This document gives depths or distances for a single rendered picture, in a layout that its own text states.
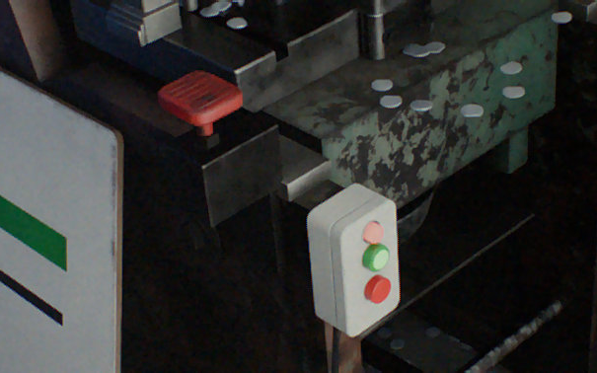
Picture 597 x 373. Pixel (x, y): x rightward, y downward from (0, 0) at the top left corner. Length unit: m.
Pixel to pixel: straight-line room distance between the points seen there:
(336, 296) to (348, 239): 0.07
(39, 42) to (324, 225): 0.52
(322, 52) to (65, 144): 0.35
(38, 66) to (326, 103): 0.40
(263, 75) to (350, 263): 0.24
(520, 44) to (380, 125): 0.23
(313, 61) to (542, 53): 0.31
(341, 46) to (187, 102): 0.30
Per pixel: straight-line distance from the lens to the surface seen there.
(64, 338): 1.69
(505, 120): 1.54
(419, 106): 1.33
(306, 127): 1.31
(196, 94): 1.16
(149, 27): 1.38
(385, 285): 1.26
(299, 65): 1.37
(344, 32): 1.40
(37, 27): 1.59
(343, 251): 1.20
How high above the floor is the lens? 1.33
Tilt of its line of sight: 34 degrees down
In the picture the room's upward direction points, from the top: 5 degrees counter-clockwise
